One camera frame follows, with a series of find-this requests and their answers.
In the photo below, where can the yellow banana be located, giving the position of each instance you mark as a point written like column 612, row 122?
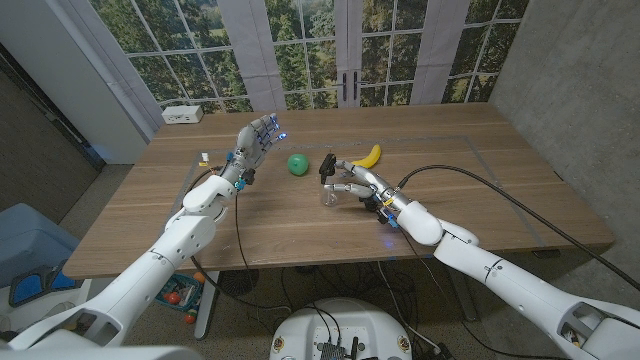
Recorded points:
column 372, row 156

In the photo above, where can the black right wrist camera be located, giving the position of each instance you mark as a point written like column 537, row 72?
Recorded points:
column 384, row 216

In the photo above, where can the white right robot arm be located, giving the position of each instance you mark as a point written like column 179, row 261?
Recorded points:
column 510, row 285

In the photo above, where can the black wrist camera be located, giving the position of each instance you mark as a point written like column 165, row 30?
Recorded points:
column 384, row 216
column 247, row 176

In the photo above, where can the black floor fan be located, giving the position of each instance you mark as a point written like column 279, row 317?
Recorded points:
column 240, row 282

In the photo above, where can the white power outlet box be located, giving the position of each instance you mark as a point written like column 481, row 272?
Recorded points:
column 181, row 114

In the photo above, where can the green ball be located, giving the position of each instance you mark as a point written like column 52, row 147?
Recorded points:
column 298, row 164

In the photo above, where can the blue plastic container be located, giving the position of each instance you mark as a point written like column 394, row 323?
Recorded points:
column 30, row 235

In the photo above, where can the blue and black goggles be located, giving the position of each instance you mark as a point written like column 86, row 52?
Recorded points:
column 35, row 287

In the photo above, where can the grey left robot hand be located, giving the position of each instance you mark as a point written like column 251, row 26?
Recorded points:
column 255, row 142

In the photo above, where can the teal toy basket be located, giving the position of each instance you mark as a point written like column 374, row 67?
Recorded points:
column 186, row 295

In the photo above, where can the printed window garden backdrop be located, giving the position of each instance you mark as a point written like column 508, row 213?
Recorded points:
column 200, row 50

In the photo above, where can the metal table leg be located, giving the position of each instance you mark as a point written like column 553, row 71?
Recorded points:
column 205, row 310
column 467, row 307

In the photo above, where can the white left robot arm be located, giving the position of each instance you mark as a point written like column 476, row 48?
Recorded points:
column 155, row 270

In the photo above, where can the white storage box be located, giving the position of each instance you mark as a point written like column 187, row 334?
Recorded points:
column 50, row 311

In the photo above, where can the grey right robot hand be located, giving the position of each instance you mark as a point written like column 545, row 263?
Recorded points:
column 380, row 187

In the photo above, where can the clear plastic spray bottle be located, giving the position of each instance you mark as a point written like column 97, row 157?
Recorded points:
column 330, row 198

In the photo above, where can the red toy ball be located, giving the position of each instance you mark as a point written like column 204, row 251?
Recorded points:
column 174, row 298

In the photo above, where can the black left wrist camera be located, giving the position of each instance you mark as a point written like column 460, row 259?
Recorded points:
column 247, row 176

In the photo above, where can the white robot torso base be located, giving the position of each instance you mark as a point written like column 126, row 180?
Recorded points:
column 340, row 322

